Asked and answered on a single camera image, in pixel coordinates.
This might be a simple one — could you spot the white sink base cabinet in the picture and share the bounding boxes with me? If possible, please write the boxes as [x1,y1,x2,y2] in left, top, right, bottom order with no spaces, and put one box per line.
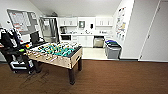
[76,34,95,48]

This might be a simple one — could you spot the black built-in microwave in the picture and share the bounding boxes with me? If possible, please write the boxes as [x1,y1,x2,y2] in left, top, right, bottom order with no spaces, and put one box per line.
[60,34,72,42]

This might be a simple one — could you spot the blue lid recycling bin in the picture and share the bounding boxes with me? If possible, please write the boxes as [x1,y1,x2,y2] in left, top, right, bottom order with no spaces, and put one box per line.
[104,39,120,47]

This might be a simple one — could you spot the foosball table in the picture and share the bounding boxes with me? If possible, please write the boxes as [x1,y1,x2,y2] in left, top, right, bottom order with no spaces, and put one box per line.
[26,41,84,86]

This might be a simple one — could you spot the grey trash bin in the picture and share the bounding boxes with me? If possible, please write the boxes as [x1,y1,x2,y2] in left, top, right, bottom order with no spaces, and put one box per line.
[105,43,123,61]

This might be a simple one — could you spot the stainless steel refrigerator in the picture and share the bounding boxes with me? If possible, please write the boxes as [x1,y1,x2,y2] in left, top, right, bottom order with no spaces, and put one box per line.
[39,16,60,44]

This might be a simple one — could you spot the black chair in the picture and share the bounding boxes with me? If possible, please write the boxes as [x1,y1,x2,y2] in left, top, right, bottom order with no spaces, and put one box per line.
[29,30,46,48]

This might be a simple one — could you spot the grey bulletin board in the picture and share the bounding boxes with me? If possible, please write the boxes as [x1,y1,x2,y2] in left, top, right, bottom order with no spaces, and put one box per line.
[6,8,43,36]

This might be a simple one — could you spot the black wheeled cart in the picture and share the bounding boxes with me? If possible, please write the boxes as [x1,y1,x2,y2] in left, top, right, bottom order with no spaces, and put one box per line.
[0,27,36,75]

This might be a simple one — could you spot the white door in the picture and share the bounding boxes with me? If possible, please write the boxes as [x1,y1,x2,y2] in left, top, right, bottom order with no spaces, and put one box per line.
[137,0,168,63]

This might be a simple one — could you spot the white wall cabinet four doors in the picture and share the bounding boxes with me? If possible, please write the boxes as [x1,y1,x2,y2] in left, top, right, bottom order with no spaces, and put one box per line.
[95,16,114,28]

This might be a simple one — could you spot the large colourful wall poster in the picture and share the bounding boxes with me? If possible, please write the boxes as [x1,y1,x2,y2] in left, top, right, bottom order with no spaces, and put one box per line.
[115,6,128,43]

